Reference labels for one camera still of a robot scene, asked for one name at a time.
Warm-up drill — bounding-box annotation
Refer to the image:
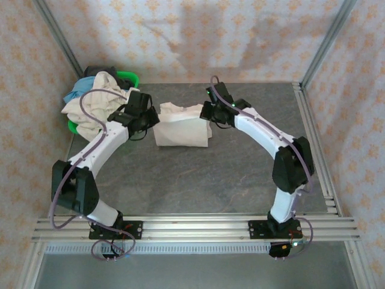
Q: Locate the white t-shirt with black print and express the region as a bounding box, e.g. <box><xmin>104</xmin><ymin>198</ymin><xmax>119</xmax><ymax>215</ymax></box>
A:
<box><xmin>152</xmin><ymin>101</ymin><xmax>214</xmax><ymax>148</ymax></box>

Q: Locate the green laundry basket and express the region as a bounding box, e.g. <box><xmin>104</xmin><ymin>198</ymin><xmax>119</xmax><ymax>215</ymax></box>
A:
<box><xmin>67</xmin><ymin>70</ymin><xmax>141</xmax><ymax>135</ymax></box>

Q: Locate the cream crumpled t-shirt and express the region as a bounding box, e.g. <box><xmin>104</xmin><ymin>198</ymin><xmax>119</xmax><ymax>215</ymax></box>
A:
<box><xmin>61</xmin><ymin>71</ymin><xmax>141</xmax><ymax>142</ymax></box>

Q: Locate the light blue crumpled t-shirt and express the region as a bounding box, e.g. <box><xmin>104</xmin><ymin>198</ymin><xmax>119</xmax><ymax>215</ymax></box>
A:
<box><xmin>62</xmin><ymin>76</ymin><xmax>97</xmax><ymax>104</ymax></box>

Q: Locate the dark grey crumpled t-shirt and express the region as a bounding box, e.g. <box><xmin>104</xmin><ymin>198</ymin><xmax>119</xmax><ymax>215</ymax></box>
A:
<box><xmin>82</xmin><ymin>65</ymin><xmax>133</xmax><ymax>91</ymax></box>

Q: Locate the black controller box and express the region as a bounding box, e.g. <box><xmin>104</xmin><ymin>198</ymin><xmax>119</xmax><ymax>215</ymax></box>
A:
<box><xmin>269</xmin><ymin>240</ymin><xmax>307</xmax><ymax>259</ymax></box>

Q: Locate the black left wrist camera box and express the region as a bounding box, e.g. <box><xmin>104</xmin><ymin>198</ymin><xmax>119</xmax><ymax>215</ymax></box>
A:
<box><xmin>125</xmin><ymin>91</ymin><xmax>153</xmax><ymax>114</ymax></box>

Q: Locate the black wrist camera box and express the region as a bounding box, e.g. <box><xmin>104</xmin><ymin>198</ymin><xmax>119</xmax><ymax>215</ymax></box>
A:
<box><xmin>125</xmin><ymin>91</ymin><xmax>153</xmax><ymax>114</ymax></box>
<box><xmin>205</xmin><ymin>82</ymin><xmax>233</xmax><ymax>106</ymax></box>

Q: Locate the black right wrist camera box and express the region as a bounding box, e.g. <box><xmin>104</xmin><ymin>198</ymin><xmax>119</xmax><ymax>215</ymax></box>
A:
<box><xmin>205</xmin><ymin>82</ymin><xmax>233</xmax><ymax>106</ymax></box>

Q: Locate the aluminium side rail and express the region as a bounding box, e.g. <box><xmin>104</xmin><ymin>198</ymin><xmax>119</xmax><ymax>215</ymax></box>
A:
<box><xmin>293</xmin><ymin>82</ymin><xmax>343</xmax><ymax>217</ymax></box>

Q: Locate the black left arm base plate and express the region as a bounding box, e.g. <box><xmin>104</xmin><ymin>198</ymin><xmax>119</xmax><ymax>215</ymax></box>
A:
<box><xmin>88</xmin><ymin>220</ymin><xmax>143</xmax><ymax>240</ymax></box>

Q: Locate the aluminium frame post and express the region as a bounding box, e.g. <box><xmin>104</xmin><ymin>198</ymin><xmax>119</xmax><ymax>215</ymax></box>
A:
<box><xmin>32</xmin><ymin>0</ymin><xmax>84</xmax><ymax>79</ymax></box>
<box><xmin>300</xmin><ymin>0</ymin><xmax>357</xmax><ymax>88</ymax></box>

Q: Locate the aluminium mounting rail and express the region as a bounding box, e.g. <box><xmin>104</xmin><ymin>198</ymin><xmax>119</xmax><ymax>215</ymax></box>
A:
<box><xmin>31</xmin><ymin>215</ymin><xmax>361</xmax><ymax>243</ymax></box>

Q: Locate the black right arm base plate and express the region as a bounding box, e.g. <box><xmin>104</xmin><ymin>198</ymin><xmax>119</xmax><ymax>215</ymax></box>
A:
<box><xmin>247</xmin><ymin>219</ymin><xmax>303</xmax><ymax>240</ymax></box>

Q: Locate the white slotted cable duct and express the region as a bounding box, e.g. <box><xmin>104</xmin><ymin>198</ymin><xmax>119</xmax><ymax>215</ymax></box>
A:
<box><xmin>45</xmin><ymin>243</ymin><xmax>271</xmax><ymax>255</ymax></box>

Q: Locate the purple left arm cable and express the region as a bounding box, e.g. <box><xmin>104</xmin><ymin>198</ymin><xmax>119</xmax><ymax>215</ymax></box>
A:
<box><xmin>49</xmin><ymin>89</ymin><xmax>136</xmax><ymax>263</ymax></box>

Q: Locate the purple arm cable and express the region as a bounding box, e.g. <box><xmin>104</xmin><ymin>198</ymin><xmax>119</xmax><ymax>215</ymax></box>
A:
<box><xmin>209</xmin><ymin>75</ymin><xmax>316</xmax><ymax>259</ymax></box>
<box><xmin>49</xmin><ymin>89</ymin><xmax>136</xmax><ymax>263</ymax></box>

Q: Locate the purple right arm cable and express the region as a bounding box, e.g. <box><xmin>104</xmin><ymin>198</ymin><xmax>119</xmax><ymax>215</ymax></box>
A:
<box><xmin>209</xmin><ymin>75</ymin><xmax>316</xmax><ymax>259</ymax></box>

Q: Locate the aluminium frame leg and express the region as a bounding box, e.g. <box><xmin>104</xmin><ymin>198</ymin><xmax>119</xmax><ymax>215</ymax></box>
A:
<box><xmin>20</xmin><ymin>242</ymin><xmax>46</xmax><ymax>289</ymax></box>
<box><xmin>344</xmin><ymin>240</ymin><xmax>375</xmax><ymax>289</ymax></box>

